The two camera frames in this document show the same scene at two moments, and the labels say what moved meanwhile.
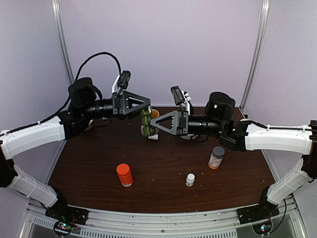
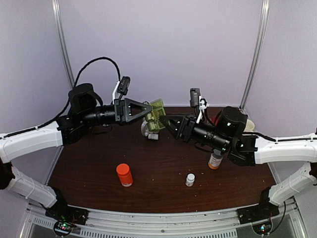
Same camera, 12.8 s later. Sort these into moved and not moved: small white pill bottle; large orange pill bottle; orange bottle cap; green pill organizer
Moved: green pill organizer
Not moved: small white pill bottle; orange bottle cap; large orange pill bottle
